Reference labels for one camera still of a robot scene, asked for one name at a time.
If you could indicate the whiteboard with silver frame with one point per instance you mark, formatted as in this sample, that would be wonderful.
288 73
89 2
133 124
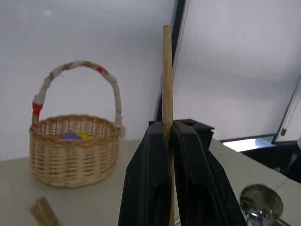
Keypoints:
294 117

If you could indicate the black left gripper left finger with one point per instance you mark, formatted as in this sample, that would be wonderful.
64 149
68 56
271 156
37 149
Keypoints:
143 169

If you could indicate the wooden chopstick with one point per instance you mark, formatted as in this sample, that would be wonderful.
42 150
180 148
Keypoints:
167 82
45 213

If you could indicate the shiny metal bowl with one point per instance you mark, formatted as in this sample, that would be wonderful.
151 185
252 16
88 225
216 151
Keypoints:
261 200

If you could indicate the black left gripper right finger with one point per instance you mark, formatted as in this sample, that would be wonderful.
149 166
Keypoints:
202 179

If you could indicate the yellow toy piece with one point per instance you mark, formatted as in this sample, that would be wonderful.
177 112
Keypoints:
85 136

